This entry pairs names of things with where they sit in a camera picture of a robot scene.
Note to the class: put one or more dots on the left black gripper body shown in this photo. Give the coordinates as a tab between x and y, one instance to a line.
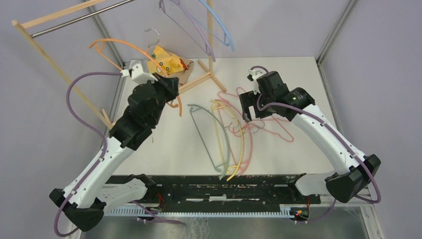
166	92

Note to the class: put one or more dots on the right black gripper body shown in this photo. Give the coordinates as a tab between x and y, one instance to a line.
248	99

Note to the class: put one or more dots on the light blue hanger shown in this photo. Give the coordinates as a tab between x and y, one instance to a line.
227	40

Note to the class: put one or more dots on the orange hanger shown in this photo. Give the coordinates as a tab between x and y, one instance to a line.
99	44

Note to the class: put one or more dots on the purple hanger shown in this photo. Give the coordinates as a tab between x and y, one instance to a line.
206	48

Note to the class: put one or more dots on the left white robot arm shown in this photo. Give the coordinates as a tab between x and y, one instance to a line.
85	200

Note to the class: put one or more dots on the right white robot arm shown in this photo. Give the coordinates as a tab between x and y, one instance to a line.
354	171

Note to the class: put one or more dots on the beige cloth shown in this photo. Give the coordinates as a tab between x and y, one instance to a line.
188	66

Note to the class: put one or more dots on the yellow garment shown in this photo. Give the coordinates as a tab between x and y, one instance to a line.
166	63

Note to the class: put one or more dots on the pink plastic hanger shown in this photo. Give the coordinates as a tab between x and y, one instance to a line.
248	150

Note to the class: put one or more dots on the yellow hanger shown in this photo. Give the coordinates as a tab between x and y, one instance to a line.
217	105

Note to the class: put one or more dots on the green hanger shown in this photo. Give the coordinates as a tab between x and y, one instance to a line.
214	138

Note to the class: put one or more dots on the metal rack rod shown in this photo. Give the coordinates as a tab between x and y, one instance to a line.
78	19

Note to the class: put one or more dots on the wooden clothes rack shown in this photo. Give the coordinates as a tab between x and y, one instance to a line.
22	28

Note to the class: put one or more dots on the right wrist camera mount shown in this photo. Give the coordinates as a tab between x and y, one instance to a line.
254	74

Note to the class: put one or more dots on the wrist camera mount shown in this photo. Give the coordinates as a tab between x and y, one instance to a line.
137	74
254	74

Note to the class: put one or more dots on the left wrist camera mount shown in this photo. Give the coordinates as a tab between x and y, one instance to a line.
137	74

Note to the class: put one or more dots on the white slotted cable duct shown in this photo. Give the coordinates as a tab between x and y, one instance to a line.
136	211

